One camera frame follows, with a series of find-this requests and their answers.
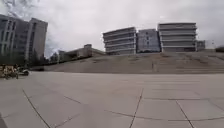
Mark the wide grey concrete stairs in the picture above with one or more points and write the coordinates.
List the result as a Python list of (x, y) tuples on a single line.
[(133, 63)]

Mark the grey banded building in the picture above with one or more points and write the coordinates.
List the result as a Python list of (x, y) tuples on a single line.
[(120, 41), (177, 36)]

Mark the grey concrete slab plaza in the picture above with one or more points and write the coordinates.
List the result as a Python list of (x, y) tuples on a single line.
[(110, 96)]

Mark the low brown building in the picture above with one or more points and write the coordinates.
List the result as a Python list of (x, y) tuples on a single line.
[(81, 52)]

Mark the grey glass-fronted building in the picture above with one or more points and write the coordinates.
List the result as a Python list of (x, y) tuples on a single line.
[(148, 40)]

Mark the small grey building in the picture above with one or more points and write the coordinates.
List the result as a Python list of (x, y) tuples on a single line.
[(200, 45)]

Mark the tall grey building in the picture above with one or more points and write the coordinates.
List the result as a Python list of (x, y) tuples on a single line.
[(20, 38)]

